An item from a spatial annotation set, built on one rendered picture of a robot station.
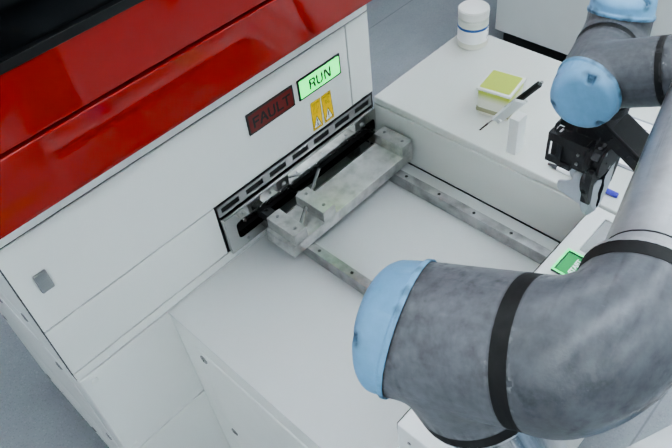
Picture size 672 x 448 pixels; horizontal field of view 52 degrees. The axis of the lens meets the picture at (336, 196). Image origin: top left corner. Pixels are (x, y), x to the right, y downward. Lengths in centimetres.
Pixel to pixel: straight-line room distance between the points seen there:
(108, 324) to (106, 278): 10
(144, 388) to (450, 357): 105
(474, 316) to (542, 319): 5
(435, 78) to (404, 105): 12
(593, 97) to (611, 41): 7
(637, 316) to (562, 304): 5
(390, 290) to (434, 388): 8
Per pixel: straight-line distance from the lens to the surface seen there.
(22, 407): 246
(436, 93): 154
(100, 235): 119
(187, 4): 105
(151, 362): 146
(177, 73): 108
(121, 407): 149
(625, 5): 87
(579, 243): 125
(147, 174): 119
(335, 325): 130
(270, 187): 139
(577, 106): 80
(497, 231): 140
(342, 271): 133
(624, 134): 99
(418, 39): 351
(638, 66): 79
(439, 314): 51
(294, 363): 127
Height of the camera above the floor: 188
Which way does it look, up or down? 45 degrees down
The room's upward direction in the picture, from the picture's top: 8 degrees counter-clockwise
